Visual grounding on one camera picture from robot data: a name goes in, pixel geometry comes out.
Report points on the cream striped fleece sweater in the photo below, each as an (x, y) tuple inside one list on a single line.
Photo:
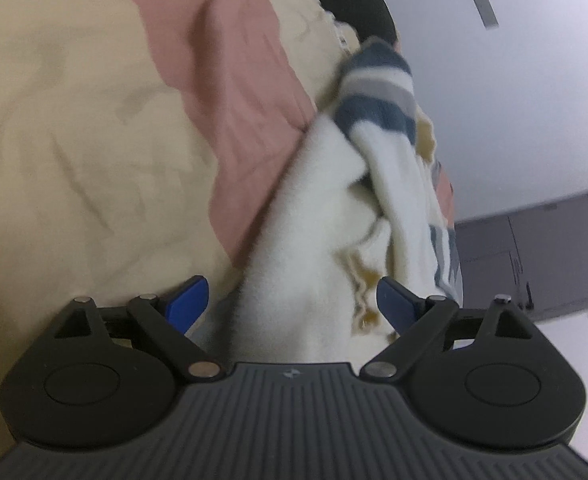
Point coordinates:
[(364, 198)]

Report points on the black door handle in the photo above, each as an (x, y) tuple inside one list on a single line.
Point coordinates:
[(528, 298)]

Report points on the patchwork bed quilt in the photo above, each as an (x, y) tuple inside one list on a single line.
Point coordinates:
[(142, 143)]

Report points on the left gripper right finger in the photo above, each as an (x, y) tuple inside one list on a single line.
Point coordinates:
[(417, 321)]

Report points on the grey door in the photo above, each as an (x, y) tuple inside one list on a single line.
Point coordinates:
[(546, 246)]

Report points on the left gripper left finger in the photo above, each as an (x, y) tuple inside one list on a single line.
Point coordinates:
[(164, 322)]

